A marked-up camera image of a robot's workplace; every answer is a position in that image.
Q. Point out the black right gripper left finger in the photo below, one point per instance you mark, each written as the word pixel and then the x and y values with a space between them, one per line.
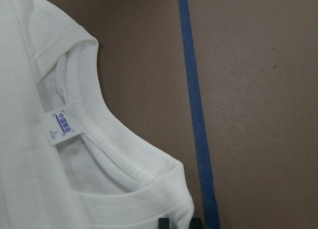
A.
pixel 163 223

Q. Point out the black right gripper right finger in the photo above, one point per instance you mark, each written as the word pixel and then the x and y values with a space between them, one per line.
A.
pixel 196 223

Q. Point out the white long-sleeve printed shirt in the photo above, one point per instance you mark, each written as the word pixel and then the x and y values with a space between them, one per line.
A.
pixel 66 162

